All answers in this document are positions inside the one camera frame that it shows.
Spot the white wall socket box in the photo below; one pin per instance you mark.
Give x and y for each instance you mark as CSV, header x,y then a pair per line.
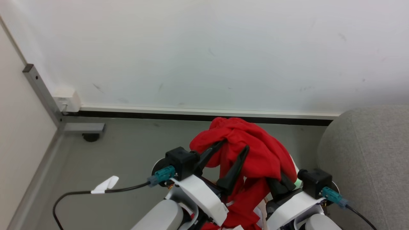
x,y
67,99

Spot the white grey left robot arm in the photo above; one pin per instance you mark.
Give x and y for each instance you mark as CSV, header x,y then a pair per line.
x,y
156,215

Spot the grey metal frame post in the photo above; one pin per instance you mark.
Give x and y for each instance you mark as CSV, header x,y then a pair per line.
x,y
41,91

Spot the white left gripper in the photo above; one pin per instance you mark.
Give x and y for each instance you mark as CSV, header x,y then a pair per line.
x,y
204,196

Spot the black round caster foot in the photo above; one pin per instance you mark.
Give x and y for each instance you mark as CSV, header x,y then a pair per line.
x,y
91,137

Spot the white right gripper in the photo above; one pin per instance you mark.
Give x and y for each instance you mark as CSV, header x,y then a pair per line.
x,y
292,204

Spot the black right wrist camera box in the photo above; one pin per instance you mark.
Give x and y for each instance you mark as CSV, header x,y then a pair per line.
x,y
314,182

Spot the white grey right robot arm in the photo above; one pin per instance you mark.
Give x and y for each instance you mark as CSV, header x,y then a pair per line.
x,y
319,223

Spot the red and white garment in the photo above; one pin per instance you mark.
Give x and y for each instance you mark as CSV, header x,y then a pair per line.
x,y
255,150

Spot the beige partition panel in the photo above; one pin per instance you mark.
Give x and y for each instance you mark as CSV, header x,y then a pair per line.
x,y
19,127

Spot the grey fabric sofa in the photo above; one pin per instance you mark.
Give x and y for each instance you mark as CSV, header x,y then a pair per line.
x,y
367,153

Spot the white and black baseboard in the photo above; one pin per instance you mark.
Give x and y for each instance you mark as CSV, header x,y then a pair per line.
x,y
191,114

